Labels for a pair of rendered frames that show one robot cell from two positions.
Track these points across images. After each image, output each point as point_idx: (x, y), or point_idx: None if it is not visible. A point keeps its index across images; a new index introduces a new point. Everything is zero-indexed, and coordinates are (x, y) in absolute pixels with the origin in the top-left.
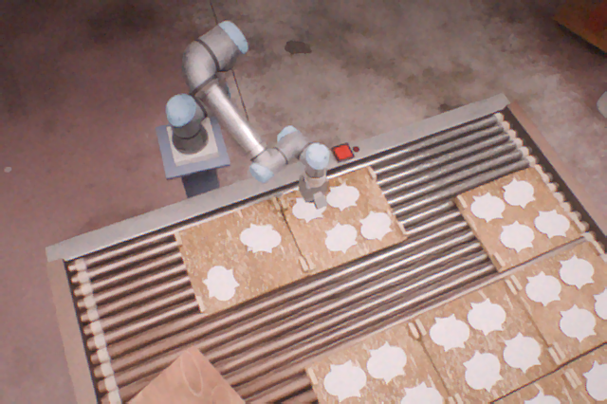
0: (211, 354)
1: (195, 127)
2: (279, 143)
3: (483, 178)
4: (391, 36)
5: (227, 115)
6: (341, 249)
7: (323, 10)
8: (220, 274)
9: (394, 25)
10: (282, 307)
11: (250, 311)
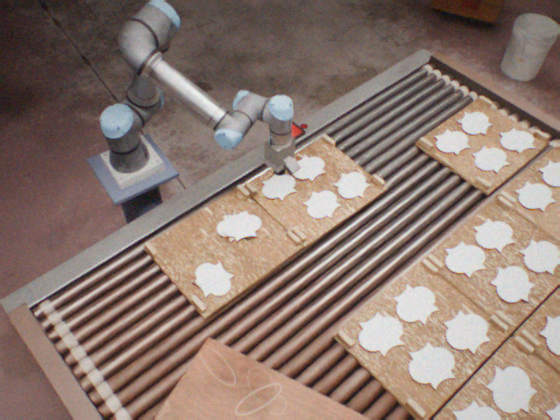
0: None
1: (135, 137)
2: (238, 107)
3: (436, 121)
4: (286, 57)
5: (179, 85)
6: (327, 214)
7: (212, 50)
8: (209, 271)
9: (285, 47)
10: (286, 286)
11: (254, 299)
